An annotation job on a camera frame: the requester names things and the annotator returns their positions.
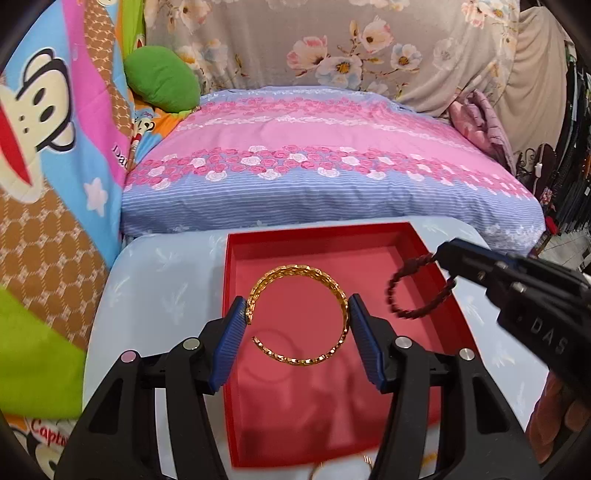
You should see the purple folded cloth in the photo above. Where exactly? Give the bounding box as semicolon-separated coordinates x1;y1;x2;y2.
448;90;517;176

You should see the dark red beaded bracelet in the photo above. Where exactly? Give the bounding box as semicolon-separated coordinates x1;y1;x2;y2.
386;252;458;320

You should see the green plush cushion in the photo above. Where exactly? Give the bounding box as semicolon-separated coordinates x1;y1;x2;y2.
123;46;200;113

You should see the grey floral bedsheet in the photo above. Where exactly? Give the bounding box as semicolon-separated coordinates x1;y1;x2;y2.
143;0;567;151

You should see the red shallow box tray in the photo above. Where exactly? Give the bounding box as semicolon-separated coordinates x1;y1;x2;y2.
223;218;460;469

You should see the cartoon monkey colourful blanket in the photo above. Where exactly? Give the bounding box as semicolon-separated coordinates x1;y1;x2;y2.
1;1;180;479

